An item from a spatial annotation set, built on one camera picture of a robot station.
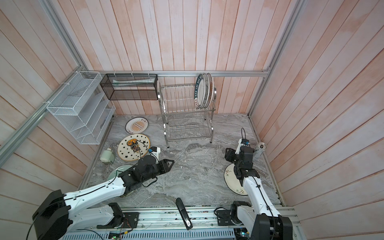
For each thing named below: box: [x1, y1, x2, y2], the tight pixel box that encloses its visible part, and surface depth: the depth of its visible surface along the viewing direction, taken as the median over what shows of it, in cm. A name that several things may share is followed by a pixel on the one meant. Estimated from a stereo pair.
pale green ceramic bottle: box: [99, 148, 115, 164], surface depth 91 cm
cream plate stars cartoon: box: [117, 134, 151, 162], surface depth 103 cm
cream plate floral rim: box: [224, 163, 248, 196], surface depth 86 cm
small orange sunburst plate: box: [125, 116, 149, 135], surface depth 116 cm
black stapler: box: [175, 197, 193, 231], surface depth 74 cm
